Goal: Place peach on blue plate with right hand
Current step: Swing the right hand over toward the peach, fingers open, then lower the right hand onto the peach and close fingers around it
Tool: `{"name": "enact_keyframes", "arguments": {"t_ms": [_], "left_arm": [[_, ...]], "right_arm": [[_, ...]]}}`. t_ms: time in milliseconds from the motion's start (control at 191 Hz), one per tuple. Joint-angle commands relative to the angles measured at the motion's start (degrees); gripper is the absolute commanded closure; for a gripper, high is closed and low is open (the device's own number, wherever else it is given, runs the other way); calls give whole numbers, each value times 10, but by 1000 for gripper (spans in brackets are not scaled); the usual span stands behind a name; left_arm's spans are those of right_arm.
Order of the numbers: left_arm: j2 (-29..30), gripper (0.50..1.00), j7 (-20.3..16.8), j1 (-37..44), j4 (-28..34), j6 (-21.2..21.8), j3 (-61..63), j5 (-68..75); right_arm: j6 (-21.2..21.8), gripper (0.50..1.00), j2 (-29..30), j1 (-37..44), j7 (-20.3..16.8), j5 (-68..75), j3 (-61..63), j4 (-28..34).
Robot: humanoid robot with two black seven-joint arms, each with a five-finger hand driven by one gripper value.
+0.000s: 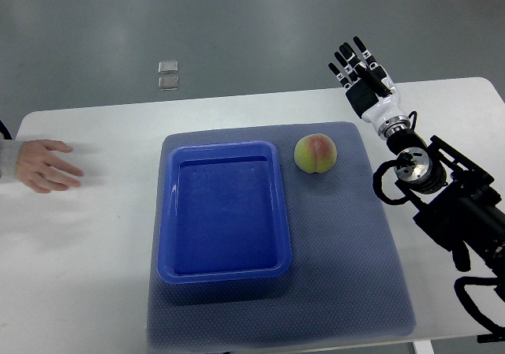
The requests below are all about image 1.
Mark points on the grey knit sleeve forearm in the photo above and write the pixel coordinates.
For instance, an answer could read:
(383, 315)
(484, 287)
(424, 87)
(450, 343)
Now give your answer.
(10, 150)

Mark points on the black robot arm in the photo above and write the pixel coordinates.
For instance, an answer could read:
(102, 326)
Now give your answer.
(456, 207)

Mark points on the upper metal floor plate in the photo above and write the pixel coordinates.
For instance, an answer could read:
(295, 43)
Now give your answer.
(168, 66)

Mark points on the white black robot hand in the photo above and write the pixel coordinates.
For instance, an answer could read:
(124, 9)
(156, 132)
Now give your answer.
(369, 89)

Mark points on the green red peach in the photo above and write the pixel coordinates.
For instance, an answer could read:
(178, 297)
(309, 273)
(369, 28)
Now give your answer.
(315, 153)

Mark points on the blue textured mat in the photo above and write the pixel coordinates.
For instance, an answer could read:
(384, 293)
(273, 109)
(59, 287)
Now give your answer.
(345, 280)

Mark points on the blue plastic tray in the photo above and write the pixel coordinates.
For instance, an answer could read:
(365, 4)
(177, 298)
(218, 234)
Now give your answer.
(223, 215)

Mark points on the person's bare hand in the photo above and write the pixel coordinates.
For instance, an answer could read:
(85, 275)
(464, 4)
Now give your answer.
(39, 168)

